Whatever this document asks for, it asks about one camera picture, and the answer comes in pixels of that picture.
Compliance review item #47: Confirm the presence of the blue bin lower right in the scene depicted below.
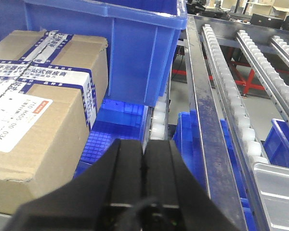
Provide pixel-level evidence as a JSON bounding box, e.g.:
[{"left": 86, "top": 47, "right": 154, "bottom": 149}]
[{"left": 263, "top": 118, "right": 289, "bottom": 168}]

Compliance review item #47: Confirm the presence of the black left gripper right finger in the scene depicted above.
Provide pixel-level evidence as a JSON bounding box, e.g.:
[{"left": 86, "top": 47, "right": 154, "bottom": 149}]
[{"left": 144, "top": 140, "right": 238, "bottom": 231}]

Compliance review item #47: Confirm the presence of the grey steel shelf divider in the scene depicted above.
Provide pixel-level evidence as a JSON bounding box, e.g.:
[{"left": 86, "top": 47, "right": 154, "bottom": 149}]
[{"left": 184, "top": 15, "right": 248, "bottom": 231}]

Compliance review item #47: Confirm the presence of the ribbed silver metal tray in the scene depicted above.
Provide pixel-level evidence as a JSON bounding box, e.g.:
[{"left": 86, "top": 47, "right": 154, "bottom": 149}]
[{"left": 252, "top": 163, "right": 289, "bottom": 231}]

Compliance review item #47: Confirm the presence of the large blue plastic crate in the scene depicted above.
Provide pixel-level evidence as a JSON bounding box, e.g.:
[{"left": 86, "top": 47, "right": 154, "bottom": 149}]
[{"left": 25, "top": 0, "right": 187, "bottom": 106}]

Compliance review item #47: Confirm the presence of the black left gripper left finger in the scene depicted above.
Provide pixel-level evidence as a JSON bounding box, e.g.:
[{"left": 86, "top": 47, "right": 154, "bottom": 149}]
[{"left": 4, "top": 139, "right": 143, "bottom": 231}]

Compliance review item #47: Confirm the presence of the red steel floor frame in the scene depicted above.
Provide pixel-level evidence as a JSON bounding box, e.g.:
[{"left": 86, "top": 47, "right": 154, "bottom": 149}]
[{"left": 171, "top": 45, "right": 289, "bottom": 98}]

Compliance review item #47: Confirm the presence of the blue bin lower shelf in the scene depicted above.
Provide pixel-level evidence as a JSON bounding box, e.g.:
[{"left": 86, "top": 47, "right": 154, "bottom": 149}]
[{"left": 172, "top": 112, "right": 257, "bottom": 231}]

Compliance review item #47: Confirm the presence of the white roller conveyor rail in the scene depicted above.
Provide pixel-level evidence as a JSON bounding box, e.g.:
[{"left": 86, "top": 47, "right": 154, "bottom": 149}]
[{"left": 202, "top": 24, "right": 270, "bottom": 166}]

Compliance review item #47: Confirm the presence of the flat blue plastic bin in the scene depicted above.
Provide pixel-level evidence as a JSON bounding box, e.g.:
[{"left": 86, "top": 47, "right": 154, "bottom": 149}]
[{"left": 73, "top": 99, "right": 149, "bottom": 178}]

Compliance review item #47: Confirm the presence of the taped cardboard box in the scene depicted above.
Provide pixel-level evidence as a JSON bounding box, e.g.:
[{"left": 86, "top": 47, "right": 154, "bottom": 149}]
[{"left": 0, "top": 30, "right": 108, "bottom": 214}]

